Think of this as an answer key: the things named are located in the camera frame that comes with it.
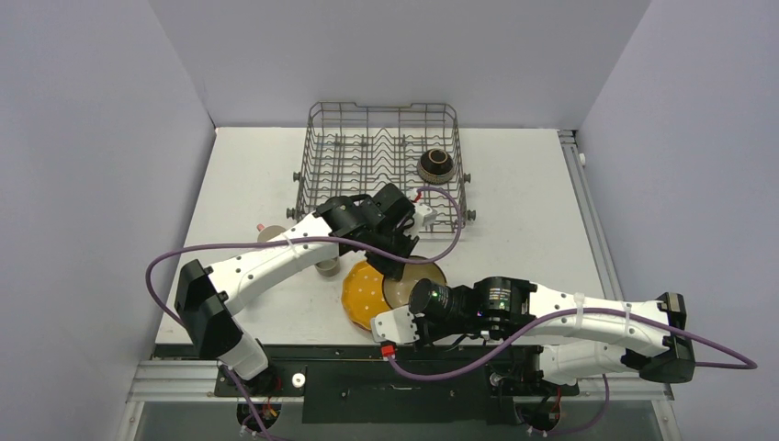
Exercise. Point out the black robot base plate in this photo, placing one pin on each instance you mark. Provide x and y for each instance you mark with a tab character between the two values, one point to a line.
352	384

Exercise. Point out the aluminium rail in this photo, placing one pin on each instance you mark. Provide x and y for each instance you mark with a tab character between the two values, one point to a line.
575	161

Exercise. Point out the yellow polka dot plate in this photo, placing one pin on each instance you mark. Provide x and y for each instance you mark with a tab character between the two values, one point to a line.
362	295

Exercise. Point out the dark patterned cream bowl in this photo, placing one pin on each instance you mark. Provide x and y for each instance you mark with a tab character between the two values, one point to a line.
436	166

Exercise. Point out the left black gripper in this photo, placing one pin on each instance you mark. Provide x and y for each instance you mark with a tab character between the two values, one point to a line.
390	269

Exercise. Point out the grey wire dish rack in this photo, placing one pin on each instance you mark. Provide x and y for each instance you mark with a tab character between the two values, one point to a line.
352	149

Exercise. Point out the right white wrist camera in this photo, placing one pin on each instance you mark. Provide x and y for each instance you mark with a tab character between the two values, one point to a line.
396	326

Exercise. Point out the pink cup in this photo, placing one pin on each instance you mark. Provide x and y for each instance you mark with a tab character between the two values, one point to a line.
268	232

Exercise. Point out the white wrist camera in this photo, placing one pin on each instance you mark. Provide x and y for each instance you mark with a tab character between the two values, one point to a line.
396	326
424	215

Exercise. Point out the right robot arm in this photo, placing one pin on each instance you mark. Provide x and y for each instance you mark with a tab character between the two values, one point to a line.
603	336

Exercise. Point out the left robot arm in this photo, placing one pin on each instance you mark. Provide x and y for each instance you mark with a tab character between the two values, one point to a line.
208	298

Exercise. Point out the grey ceramic mug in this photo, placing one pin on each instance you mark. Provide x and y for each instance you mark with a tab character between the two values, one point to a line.
328	267

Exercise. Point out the brown speckled cream bowl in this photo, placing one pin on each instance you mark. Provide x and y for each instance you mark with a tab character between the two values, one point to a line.
397	292

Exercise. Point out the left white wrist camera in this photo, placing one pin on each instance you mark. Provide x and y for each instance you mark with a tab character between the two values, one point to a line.
424	215

